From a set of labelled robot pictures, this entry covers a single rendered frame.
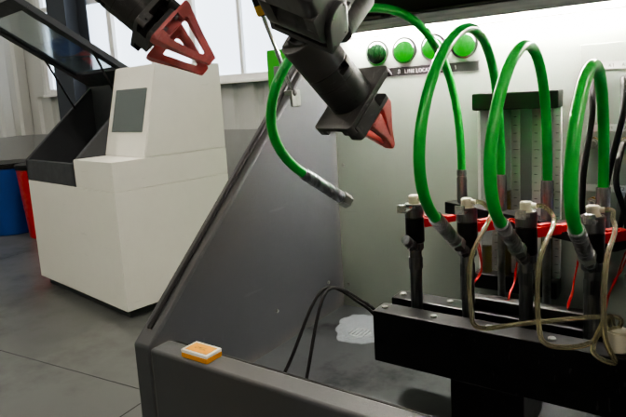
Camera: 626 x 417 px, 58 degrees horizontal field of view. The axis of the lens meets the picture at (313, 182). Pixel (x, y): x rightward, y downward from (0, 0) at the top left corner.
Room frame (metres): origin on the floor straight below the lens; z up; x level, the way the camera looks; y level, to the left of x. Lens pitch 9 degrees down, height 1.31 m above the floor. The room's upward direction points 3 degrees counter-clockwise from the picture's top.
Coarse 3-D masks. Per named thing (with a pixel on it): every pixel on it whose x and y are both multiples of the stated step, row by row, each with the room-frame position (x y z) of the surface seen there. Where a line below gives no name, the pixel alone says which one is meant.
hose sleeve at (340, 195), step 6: (306, 168) 0.80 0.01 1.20; (306, 174) 0.80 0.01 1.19; (312, 174) 0.80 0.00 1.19; (306, 180) 0.80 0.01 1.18; (312, 180) 0.80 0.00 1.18; (318, 180) 0.81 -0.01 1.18; (324, 180) 0.82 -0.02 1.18; (318, 186) 0.81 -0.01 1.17; (324, 186) 0.81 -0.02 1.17; (330, 186) 0.82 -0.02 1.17; (324, 192) 0.82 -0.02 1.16; (330, 192) 0.82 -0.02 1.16; (336, 192) 0.82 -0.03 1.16; (342, 192) 0.83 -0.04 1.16; (336, 198) 0.83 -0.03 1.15; (342, 198) 0.83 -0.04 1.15
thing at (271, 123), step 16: (400, 16) 0.90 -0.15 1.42; (432, 48) 0.95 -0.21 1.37; (288, 64) 0.79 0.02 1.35; (448, 64) 0.96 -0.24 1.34; (448, 80) 0.96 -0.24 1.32; (272, 96) 0.77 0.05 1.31; (272, 112) 0.77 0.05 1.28; (272, 128) 0.77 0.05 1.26; (272, 144) 0.78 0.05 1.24; (464, 144) 0.98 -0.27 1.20; (288, 160) 0.78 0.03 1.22; (464, 160) 0.97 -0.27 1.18
